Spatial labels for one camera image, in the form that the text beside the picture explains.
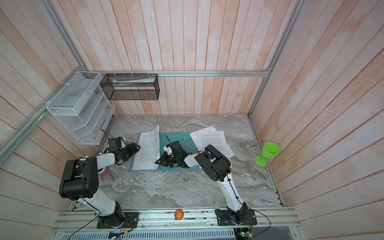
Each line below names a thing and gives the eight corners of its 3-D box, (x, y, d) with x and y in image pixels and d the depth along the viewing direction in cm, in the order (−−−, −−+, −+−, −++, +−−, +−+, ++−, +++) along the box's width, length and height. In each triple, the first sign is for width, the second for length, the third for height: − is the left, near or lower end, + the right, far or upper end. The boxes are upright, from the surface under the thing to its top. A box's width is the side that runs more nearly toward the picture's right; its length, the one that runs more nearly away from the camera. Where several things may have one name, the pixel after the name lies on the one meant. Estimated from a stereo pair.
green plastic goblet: (255, 166, 94) (266, 152, 81) (252, 155, 99) (262, 141, 86) (268, 166, 94) (281, 152, 81) (264, 155, 99) (276, 141, 86)
